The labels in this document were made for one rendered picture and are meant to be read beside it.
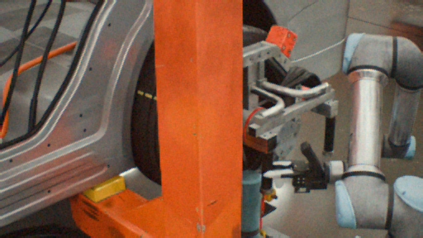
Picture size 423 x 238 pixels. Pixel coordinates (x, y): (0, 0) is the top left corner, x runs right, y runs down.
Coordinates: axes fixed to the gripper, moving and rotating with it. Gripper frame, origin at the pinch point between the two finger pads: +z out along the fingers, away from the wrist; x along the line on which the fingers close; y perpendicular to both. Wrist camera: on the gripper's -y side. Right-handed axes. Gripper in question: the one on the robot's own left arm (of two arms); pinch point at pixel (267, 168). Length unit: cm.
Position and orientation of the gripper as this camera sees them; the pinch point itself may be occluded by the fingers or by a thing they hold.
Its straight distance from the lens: 212.0
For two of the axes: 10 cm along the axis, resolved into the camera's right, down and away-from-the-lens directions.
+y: 0.2, 9.0, 4.3
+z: -10.0, 0.1, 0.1
